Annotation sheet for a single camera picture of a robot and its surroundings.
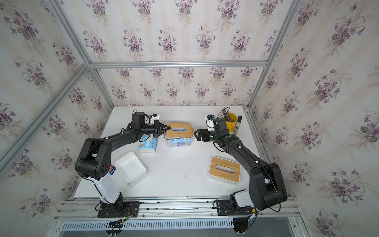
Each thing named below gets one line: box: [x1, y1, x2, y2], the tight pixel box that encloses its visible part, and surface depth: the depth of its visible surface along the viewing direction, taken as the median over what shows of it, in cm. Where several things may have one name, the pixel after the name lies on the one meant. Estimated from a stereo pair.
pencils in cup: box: [220, 106, 231, 122], surface depth 98 cm
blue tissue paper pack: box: [170, 137, 192, 147], surface depth 95 cm
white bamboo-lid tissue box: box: [208, 156, 241, 186], surface depth 84 cm
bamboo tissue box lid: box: [165, 122, 194, 138], surface depth 91 cm
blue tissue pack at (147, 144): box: [139, 134, 158, 153], surface depth 92 cm
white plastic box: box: [113, 151, 149, 188], surface depth 89 cm
